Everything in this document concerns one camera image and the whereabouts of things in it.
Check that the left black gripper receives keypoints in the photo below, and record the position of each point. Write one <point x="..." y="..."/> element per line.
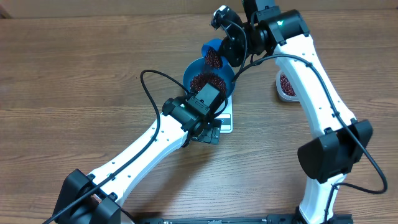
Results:
<point x="212" y="134"/>

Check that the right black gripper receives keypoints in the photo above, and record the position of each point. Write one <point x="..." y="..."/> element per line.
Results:
<point x="233" y="52"/>

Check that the blue plastic measuring scoop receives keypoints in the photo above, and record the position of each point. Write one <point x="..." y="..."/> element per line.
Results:
<point x="210" y="52"/>

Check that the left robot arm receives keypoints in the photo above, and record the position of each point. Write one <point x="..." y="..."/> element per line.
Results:
<point x="99" y="196"/>

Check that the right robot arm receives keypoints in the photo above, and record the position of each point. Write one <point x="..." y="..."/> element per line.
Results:
<point x="339" y="139"/>

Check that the white digital kitchen scale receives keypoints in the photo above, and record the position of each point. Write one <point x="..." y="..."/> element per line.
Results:
<point x="226" y="117"/>

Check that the blue metal bowl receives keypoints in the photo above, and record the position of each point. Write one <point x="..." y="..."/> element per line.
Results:
<point x="198" y="66"/>

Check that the red adzuki beans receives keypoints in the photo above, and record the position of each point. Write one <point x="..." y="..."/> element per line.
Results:
<point x="202" y="79"/>

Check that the clear plastic food container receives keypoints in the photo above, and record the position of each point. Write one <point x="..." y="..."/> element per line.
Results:
<point x="282" y="95"/>

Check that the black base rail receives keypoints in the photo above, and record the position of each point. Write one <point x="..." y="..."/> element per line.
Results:
<point x="270" y="219"/>

